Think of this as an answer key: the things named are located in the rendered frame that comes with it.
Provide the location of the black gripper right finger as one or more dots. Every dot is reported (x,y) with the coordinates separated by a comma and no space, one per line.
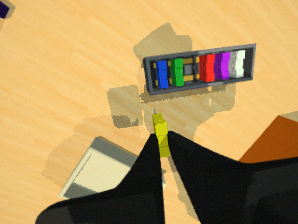
(223,190)

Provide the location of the dark grey fuse block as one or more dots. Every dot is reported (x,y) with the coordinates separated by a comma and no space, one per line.
(231,64)

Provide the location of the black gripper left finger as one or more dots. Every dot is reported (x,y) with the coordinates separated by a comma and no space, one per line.
(137,199)

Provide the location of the green fuse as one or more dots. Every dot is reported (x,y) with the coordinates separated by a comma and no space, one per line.
(177,71)

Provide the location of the pale grey shallow tray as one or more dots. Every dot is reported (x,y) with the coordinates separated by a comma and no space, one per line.
(101,168)

